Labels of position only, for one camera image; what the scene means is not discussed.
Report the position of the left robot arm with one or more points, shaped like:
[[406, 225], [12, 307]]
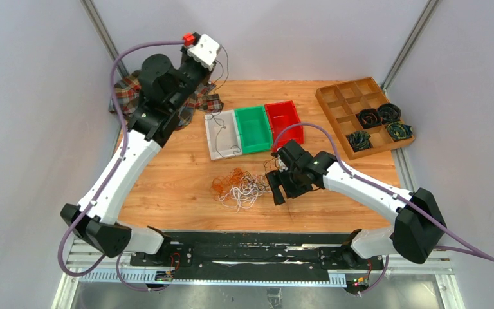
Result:
[[164, 90]]

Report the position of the green plastic bin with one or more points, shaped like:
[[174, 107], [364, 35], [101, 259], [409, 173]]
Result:
[[254, 129]]

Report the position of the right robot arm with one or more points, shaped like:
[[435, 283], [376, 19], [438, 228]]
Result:
[[414, 217]]

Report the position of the rolled dark sock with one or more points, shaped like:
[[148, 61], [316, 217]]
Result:
[[389, 113], [359, 141], [368, 118], [399, 131]]

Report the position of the plaid cloth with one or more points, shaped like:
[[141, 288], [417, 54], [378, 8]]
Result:
[[129, 96]]

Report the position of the wooden compartment tray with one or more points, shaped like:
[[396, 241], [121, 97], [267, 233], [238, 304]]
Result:
[[341, 102]]

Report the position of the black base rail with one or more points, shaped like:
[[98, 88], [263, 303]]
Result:
[[255, 256]]

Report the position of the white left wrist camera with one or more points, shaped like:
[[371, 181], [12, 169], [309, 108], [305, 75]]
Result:
[[205, 51]]

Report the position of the red plastic bin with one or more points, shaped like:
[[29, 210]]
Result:
[[282, 115]]

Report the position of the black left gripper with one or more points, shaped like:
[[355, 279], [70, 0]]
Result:
[[186, 58]]

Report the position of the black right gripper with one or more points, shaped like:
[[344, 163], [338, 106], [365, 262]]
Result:
[[276, 177]]

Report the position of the white plastic bin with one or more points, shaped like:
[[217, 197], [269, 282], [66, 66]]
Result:
[[222, 135]]

